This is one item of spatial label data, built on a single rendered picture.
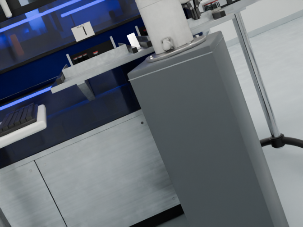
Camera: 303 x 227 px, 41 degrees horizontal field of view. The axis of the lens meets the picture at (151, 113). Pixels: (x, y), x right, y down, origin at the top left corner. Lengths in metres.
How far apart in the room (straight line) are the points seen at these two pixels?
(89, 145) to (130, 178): 0.25
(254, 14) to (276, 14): 0.37
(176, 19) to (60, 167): 1.02
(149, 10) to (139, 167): 0.96
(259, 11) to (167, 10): 5.88
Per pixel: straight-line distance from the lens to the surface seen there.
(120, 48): 1.59
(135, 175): 1.96
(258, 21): 7.01
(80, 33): 1.84
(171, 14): 1.17
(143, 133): 1.91
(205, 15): 1.59
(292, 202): 1.96
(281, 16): 7.17
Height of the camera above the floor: 1.00
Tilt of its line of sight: 13 degrees down
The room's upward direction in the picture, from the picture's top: 22 degrees counter-clockwise
